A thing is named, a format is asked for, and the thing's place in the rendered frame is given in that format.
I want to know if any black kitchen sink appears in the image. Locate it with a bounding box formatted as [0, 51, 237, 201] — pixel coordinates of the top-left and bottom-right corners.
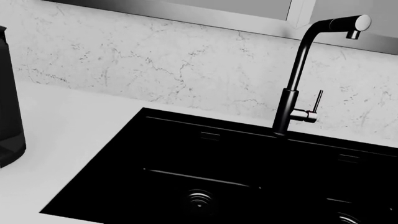
[39, 106, 398, 224]

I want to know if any grey window frame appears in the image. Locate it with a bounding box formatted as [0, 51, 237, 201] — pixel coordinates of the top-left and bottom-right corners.
[43, 0, 398, 56]

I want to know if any black electric kettle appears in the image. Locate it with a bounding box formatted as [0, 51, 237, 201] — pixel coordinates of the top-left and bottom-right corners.
[0, 25, 27, 169]

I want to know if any black kitchen faucet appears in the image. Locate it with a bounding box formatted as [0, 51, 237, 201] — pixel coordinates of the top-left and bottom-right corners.
[272, 14, 373, 137]

